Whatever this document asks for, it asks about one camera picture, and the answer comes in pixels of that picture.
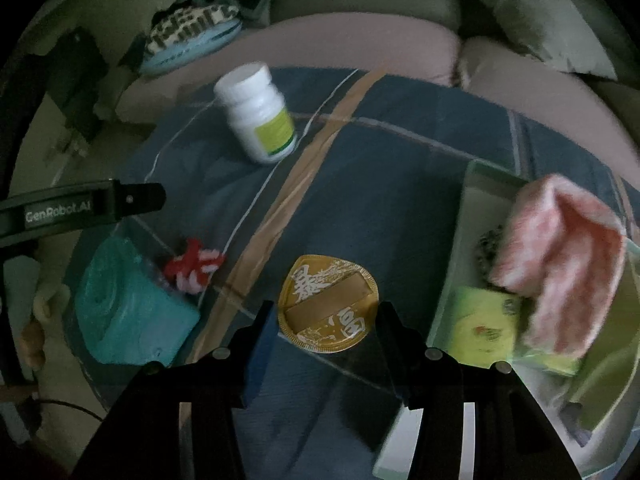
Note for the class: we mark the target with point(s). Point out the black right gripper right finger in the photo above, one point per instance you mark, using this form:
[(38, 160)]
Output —
[(480, 423)]

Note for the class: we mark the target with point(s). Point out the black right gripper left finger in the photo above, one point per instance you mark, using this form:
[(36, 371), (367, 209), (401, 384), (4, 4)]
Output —
[(177, 422)]

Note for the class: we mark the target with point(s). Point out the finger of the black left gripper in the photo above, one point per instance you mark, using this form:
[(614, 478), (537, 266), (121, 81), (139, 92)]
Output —
[(75, 207)]

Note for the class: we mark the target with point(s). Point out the light green cloth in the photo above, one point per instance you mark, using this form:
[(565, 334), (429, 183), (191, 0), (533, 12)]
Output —
[(596, 383)]

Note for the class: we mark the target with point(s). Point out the green tissue pack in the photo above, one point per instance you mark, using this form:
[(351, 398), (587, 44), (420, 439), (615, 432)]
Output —
[(483, 326)]

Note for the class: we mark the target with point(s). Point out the red white yarn flower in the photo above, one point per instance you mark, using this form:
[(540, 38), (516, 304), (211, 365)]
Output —
[(191, 271)]

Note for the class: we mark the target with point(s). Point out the pink white fuzzy sock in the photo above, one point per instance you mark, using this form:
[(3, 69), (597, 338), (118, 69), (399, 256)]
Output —
[(565, 249)]

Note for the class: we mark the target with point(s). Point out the gold embroidered round pad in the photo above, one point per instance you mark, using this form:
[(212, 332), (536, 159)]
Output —
[(327, 304)]

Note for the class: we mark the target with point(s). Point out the pale green tray box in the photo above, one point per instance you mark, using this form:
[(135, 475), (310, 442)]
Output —
[(487, 197)]

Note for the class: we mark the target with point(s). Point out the teal rolled towel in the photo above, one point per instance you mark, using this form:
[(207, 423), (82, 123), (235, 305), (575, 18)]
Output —
[(125, 314)]

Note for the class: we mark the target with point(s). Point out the leopard print scrunchie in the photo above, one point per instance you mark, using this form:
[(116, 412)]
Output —
[(486, 250)]

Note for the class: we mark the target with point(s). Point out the blue black-white patterned cushion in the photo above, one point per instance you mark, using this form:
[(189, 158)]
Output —
[(188, 34)]

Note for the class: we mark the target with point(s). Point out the white pill bottle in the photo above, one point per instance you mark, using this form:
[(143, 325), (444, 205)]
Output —
[(257, 113)]

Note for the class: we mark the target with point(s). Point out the blue plaid blanket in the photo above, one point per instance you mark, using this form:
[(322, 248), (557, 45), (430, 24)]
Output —
[(385, 197)]

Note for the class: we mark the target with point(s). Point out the pink sofa seat cover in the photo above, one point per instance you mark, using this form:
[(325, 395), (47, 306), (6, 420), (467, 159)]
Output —
[(411, 48)]

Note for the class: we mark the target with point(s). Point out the grey green throw pillow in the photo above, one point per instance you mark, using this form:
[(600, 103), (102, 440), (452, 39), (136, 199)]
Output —
[(555, 33)]

